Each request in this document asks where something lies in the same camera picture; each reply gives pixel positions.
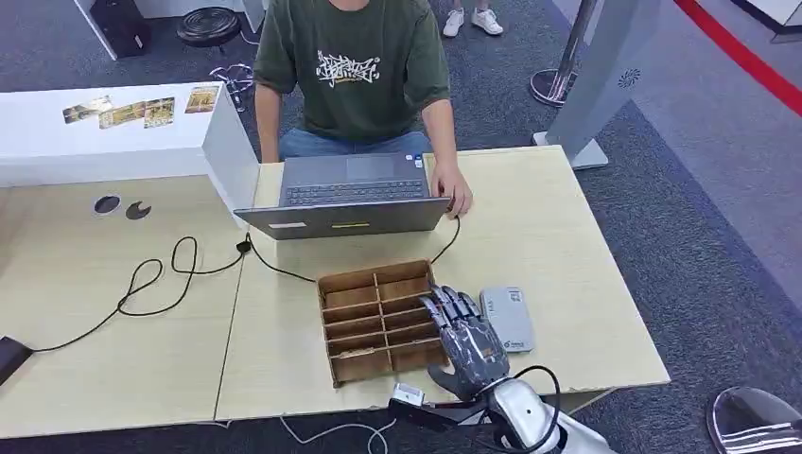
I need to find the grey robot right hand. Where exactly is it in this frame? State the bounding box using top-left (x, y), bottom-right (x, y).
top-left (419, 285), bottom-right (512, 402)

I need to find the person's left hand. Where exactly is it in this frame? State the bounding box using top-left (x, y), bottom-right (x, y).
top-left (430, 161), bottom-right (474, 219)

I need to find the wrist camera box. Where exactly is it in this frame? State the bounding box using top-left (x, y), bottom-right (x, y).
top-left (388, 383), bottom-right (491, 433)

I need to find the grey flat device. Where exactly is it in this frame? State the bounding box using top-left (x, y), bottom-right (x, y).
top-left (479, 286), bottom-right (535, 354)

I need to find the wooden compartment box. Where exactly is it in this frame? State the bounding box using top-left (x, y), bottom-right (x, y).
top-left (316, 259), bottom-right (451, 389)

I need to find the grey laptop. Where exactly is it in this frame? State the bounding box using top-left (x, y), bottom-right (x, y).
top-left (233, 151), bottom-right (452, 241)

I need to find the seated person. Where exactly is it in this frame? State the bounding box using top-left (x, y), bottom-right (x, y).
top-left (253, 0), bottom-right (452, 163)

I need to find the standing person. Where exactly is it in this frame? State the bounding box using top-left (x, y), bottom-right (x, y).
top-left (441, 0), bottom-right (506, 38)

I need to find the white standing sign panel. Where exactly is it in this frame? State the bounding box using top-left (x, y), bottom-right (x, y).
top-left (532, 0), bottom-right (664, 170)

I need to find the printed yellow card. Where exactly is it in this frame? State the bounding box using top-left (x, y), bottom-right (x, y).
top-left (97, 101), bottom-right (148, 131)
top-left (184, 84), bottom-right (220, 115)
top-left (144, 96), bottom-right (177, 130)
top-left (62, 95), bottom-right (114, 125)

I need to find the chrome round base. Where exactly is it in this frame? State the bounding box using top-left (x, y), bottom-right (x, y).
top-left (706, 386), bottom-right (802, 454)

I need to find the black round stool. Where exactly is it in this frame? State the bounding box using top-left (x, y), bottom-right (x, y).
top-left (175, 6), bottom-right (242, 48)

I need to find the white cabinet box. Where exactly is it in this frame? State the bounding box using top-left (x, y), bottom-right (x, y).
top-left (0, 81), bottom-right (261, 211)

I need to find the black box case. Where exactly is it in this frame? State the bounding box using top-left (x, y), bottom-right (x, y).
top-left (89, 0), bottom-right (151, 59)

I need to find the white platform edge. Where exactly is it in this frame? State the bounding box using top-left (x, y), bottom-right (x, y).
top-left (729, 0), bottom-right (802, 45)

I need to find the black power adapter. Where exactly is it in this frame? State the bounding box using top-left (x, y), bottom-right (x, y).
top-left (0, 336), bottom-right (34, 387)

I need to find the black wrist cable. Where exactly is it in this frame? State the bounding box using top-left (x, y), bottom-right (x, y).
top-left (476, 365), bottom-right (563, 454)

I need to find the chrome stanchion post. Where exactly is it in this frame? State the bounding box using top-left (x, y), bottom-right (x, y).
top-left (529, 0), bottom-right (600, 109)

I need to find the white cable under desk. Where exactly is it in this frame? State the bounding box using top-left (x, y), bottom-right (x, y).
top-left (278, 414), bottom-right (398, 454)

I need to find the black laptop power cable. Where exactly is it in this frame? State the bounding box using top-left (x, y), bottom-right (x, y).
top-left (31, 213), bottom-right (463, 354)

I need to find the chrome wire stand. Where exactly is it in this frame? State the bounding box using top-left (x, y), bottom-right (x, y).
top-left (208, 62), bottom-right (255, 113)

